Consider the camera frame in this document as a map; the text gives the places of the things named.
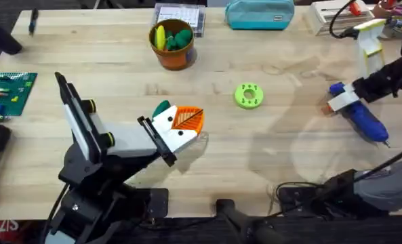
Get black rail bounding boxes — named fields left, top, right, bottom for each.
left=95, top=215, right=402, bottom=244

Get blue electric screwdriver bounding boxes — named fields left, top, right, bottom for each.
left=328, top=81, right=390, bottom=148

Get black thin arm cable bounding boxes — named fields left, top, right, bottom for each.
left=353, top=141, right=402, bottom=183

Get teal zip pouch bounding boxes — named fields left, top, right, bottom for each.
left=224, top=0, right=296, bottom=31

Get heap of tools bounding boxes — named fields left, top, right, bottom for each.
left=373, top=0, right=402, bottom=39

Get green disc with holes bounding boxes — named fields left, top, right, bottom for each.
left=234, top=82, right=265, bottom=110

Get black clamp post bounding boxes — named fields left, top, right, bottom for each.
left=215, top=199, right=289, bottom=244

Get black pen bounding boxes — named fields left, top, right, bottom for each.
left=28, top=7, right=40, bottom=37

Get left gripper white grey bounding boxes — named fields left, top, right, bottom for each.
left=81, top=98, right=205, bottom=167

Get clear plastic box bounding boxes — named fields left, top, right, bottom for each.
left=152, top=2, right=207, bottom=38

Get green toy vegetable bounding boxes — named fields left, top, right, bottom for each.
left=151, top=100, right=172, bottom=120

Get orange tub with toys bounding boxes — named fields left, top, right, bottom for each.
left=148, top=18, right=197, bottom=72

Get white box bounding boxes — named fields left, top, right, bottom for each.
left=308, top=0, right=375, bottom=37

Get green board with blocks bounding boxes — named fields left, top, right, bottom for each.
left=0, top=71, right=39, bottom=123

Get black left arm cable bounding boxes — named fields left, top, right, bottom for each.
left=39, top=182, right=70, bottom=244

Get black upright left wrist plate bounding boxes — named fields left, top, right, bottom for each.
left=54, top=71, right=102, bottom=165

